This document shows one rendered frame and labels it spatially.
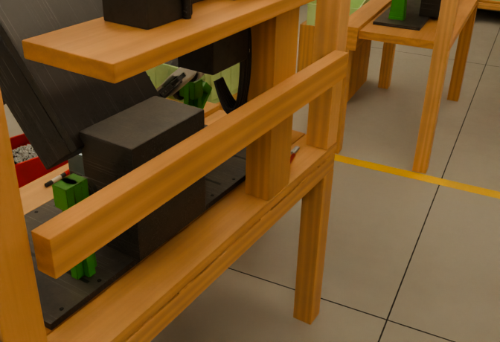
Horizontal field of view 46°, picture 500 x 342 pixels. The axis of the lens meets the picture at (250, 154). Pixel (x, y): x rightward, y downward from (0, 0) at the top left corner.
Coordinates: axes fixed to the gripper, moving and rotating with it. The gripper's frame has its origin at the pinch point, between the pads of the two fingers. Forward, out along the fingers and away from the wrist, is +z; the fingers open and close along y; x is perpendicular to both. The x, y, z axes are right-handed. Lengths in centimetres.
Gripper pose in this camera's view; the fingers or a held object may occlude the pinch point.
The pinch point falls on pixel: (160, 97)
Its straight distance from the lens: 188.8
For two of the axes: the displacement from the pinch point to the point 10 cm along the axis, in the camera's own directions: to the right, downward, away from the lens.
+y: 5.2, -3.5, -7.8
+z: -5.2, 6.0, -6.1
